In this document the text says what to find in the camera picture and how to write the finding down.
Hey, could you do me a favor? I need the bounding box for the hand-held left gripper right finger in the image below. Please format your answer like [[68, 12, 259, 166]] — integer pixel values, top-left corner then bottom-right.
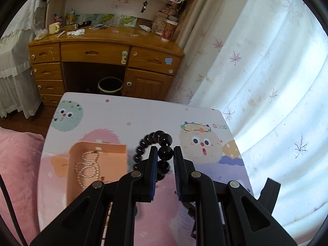
[[173, 146, 289, 246]]

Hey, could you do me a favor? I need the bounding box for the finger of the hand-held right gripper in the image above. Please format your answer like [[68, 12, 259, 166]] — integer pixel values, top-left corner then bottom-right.
[[259, 177, 281, 214]]

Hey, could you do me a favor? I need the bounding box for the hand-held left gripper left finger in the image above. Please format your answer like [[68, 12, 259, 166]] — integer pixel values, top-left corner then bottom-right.
[[29, 146, 159, 246]]

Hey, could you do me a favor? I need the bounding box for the black bead bracelet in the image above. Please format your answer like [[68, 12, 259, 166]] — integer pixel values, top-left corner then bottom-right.
[[132, 131, 173, 182]]

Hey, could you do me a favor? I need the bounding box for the pearl bow ornament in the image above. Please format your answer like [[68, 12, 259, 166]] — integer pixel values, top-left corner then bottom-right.
[[81, 151, 100, 166]]

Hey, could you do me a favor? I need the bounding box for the white pearl bracelet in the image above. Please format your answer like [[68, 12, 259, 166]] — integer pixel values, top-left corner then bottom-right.
[[75, 162, 100, 189]]

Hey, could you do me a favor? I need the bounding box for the cartoon printed tablecloth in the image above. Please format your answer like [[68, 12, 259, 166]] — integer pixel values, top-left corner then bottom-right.
[[37, 92, 254, 246]]

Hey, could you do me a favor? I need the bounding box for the dark waste bin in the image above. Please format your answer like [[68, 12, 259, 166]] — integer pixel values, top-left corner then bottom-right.
[[97, 76, 123, 95]]

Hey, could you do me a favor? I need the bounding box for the white floral curtain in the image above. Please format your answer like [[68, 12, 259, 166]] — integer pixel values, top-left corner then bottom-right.
[[166, 0, 328, 239]]

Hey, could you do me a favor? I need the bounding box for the pink cushion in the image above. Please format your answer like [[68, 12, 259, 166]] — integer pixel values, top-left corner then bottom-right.
[[0, 127, 45, 246]]

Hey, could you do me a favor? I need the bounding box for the wooden desk with drawers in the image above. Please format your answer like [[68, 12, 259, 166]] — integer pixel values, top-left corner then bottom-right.
[[28, 27, 185, 107]]

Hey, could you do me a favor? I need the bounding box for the red paper cup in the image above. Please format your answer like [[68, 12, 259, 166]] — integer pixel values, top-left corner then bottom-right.
[[161, 19, 178, 42]]

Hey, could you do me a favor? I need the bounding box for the beige patterned bag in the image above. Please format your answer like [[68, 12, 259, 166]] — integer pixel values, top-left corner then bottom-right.
[[151, 15, 170, 35]]

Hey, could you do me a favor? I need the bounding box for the green photo strip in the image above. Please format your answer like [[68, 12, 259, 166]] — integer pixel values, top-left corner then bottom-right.
[[84, 14, 137, 26]]

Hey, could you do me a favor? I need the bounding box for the white lace furniture cover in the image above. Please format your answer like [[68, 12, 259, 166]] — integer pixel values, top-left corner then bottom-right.
[[0, 0, 49, 120]]

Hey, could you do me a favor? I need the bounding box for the wooden desk hutch shelf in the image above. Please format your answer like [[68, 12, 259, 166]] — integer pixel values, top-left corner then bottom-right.
[[46, 0, 203, 28]]

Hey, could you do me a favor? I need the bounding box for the black cable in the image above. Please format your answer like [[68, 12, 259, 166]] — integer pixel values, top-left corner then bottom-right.
[[0, 174, 28, 246]]

